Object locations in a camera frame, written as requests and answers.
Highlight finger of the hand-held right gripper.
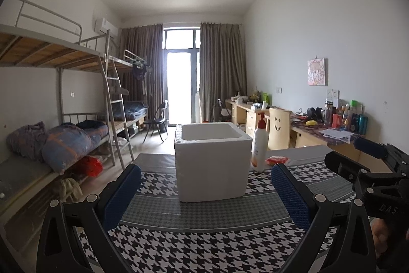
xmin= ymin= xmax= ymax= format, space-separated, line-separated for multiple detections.
xmin=353 ymin=136 xmax=409 ymax=174
xmin=324 ymin=151 xmax=401 ymax=187

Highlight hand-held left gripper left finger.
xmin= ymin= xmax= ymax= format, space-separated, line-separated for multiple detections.
xmin=36 ymin=163 xmax=142 ymax=273

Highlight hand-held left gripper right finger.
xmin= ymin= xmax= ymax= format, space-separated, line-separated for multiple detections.
xmin=270 ymin=163 xmax=377 ymax=273

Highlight white foam box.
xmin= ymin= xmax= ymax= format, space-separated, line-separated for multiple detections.
xmin=174 ymin=123 xmax=250 ymax=203

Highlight person's right hand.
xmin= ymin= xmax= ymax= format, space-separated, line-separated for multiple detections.
xmin=371 ymin=218 xmax=396 ymax=258

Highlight white paper sheets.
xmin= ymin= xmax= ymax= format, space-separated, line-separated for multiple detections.
xmin=319 ymin=128 xmax=355 ymax=142

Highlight red snack packet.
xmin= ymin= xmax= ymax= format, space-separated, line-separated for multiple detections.
xmin=266 ymin=156 xmax=289 ymax=166

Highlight group of toiletry bottles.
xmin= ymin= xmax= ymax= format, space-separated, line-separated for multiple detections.
xmin=324 ymin=98 xmax=368 ymax=135

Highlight wooden desk with patterned cover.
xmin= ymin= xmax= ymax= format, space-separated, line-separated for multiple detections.
xmin=289 ymin=115 xmax=366 ymax=161

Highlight red plastic bag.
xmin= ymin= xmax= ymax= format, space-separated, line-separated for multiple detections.
xmin=75 ymin=155 xmax=103 ymax=178

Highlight pale yellow cloth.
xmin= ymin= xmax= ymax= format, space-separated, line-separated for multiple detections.
xmin=59 ymin=177 xmax=84 ymax=203

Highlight white pump lotion bottle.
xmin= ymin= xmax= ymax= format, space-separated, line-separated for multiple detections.
xmin=250 ymin=112 xmax=269 ymax=172

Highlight black headphones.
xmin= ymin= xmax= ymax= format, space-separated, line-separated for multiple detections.
xmin=306 ymin=107 xmax=324 ymax=121

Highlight wooden smiley face chair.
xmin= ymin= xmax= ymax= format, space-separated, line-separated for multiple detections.
xmin=268 ymin=107 xmax=292 ymax=150

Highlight blue orange rolled quilt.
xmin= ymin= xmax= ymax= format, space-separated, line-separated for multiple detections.
xmin=41 ymin=121 xmax=109 ymax=173

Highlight houndstooth table mat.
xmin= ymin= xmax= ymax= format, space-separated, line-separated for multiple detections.
xmin=75 ymin=145 xmax=378 ymax=273

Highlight black folding chair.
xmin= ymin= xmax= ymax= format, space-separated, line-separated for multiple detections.
xmin=142 ymin=100 xmax=169 ymax=142

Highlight dark blue bedding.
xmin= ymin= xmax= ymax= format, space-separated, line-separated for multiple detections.
xmin=123 ymin=100 xmax=150 ymax=121

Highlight metal bunk ladder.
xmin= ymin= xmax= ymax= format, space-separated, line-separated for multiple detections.
xmin=100 ymin=57 xmax=135 ymax=169

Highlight grey crumpled clothes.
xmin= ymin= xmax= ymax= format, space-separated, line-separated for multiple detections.
xmin=6 ymin=122 xmax=48 ymax=161

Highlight dark hanging clothes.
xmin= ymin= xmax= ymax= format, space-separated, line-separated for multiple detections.
xmin=131 ymin=63 xmax=152 ymax=81

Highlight glass balcony door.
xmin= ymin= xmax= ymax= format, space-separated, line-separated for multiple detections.
xmin=163 ymin=27 xmax=202 ymax=125

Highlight small metal bunk bed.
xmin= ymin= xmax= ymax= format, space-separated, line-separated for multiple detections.
xmin=107 ymin=49 xmax=151 ymax=136

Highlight brown curtain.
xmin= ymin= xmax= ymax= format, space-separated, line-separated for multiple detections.
xmin=200 ymin=22 xmax=247 ymax=123
xmin=119 ymin=24 xmax=164 ymax=123

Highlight large metal bunk bed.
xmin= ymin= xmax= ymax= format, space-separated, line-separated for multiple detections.
xmin=0 ymin=0 xmax=135 ymax=222

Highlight white air conditioner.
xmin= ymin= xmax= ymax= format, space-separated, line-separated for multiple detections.
xmin=94 ymin=17 xmax=119 ymax=37

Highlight pink wall picture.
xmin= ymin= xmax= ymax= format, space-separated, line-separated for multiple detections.
xmin=307 ymin=58 xmax=328 ymax=86

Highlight black wire cart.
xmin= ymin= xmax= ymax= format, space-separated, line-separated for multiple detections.
xmin=213 ymin=99 xmax=231 ymax=123

